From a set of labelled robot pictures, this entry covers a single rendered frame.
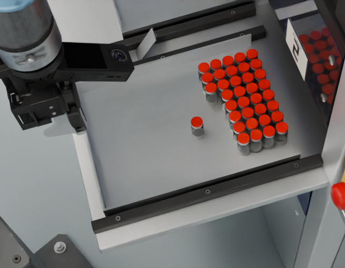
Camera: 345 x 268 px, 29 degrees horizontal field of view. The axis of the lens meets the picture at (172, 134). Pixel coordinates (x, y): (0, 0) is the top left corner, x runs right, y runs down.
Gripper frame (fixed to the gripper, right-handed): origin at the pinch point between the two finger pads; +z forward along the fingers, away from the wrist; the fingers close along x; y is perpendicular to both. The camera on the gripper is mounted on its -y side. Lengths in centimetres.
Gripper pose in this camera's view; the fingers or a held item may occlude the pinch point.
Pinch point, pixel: (84, 124)
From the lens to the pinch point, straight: 96.9
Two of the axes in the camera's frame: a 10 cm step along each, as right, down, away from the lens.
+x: 2.7, 8.4, -4.7
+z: 0.9, 4.7, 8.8
